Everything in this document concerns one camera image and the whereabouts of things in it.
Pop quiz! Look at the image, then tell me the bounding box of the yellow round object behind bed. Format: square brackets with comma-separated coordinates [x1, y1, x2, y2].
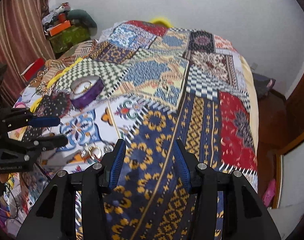
[150, 17, 173, 28]

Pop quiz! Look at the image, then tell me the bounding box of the wooden wardrobe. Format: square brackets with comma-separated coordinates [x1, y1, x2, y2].
[257, 73, 304, 197]

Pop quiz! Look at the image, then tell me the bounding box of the purple heart-shaped jewelry tin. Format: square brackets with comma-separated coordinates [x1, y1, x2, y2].
[70, 75, 105, 109]

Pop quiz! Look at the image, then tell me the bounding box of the dark bag on floor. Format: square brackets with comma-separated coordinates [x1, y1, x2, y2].
[252, 73, 276, 100]

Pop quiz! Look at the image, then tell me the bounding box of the pink slipper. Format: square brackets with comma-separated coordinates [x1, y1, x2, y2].
[262, 178, 276, 207]

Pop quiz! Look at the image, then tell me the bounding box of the striped red curtain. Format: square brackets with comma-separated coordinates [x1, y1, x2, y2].
[0, 0, 54, 106]

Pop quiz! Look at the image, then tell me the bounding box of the orange box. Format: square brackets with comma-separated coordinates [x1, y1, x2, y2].
[47, 21, 71, 36]

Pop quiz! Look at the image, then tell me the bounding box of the yellow cloth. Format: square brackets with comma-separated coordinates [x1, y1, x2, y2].
[30, 57, 83, 113]

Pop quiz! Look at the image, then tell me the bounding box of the colourful patchwork bedspread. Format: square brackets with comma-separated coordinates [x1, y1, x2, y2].
[21, 19, 259, 240]

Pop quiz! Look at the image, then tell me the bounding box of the striped brown blanket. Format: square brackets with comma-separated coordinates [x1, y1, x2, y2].
[28, 40, 97, 88]

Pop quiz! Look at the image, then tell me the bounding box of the gold ring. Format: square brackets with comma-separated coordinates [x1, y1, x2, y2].
[88, 145, 103, 160]

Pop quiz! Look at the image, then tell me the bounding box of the grey-green pillow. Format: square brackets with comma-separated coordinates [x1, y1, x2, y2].
[67, 9, 97, 28]

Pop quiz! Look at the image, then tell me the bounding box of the red box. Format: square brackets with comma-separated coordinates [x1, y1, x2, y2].
[21, 58, 45, 81]

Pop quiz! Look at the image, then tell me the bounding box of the clutter pile on box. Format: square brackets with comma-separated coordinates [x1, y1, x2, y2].
[41, 2, 70, 31]

